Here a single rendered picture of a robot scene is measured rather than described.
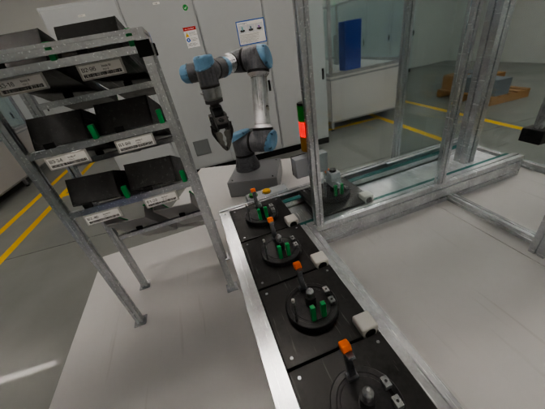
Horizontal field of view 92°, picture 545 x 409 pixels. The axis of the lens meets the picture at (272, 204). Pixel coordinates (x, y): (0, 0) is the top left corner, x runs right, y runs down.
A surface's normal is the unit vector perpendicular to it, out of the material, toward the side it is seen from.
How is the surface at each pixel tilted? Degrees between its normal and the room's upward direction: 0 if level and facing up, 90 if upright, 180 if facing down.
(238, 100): 90
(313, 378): 0
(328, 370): 0
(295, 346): 0
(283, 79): 90
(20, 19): 90
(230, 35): 90
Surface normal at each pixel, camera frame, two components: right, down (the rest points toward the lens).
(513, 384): -0.16, -0.83
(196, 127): 0.25, 0.49
